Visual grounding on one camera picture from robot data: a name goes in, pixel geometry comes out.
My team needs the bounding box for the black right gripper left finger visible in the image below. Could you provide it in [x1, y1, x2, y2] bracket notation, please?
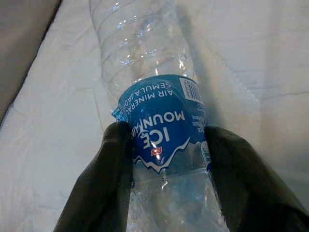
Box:
[52, 120, 133, 232]

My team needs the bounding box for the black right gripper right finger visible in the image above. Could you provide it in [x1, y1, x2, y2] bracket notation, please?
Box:
[206, 126, 309, 232]

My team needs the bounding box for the clear plastic water bottle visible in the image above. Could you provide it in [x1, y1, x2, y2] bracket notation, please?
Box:
[88, 0, 229, 232]

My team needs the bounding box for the grey bed headboard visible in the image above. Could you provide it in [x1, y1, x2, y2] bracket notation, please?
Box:
[0, 0, 61, 124]

